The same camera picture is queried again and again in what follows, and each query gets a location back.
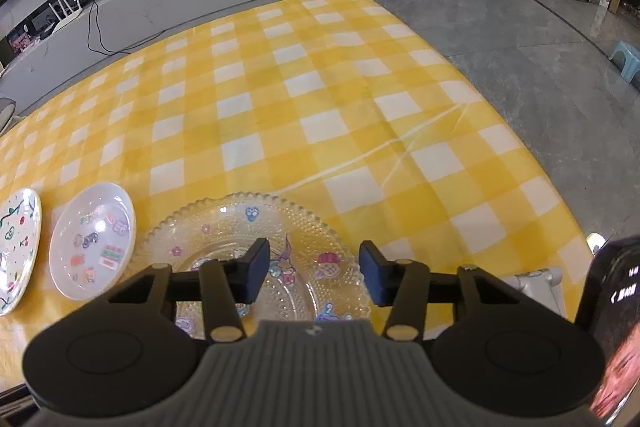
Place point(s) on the yellow checked tablecloth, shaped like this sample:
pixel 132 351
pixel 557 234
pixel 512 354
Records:
pixel 300 82

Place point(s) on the silver phone stand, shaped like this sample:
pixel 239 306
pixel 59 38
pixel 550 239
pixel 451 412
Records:
pixel 537 287

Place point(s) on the blue plastic stool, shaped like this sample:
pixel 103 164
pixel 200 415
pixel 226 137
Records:
pixel 627 59

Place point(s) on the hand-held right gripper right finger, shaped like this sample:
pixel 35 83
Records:
pixel 372 278

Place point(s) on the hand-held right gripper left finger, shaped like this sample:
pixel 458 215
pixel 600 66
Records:
pixel 257 270

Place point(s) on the small white sticker-print plate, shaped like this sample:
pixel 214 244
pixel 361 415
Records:
pixel 95 217

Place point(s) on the smartphone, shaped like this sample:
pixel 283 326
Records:
pixel 617 307

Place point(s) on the white router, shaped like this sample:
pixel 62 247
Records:
pixel 67 14

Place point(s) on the clear glass cartoon plate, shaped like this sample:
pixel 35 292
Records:
pixel 300 227

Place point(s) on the white fruit-print plate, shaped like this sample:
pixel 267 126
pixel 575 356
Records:
pixel 20 257

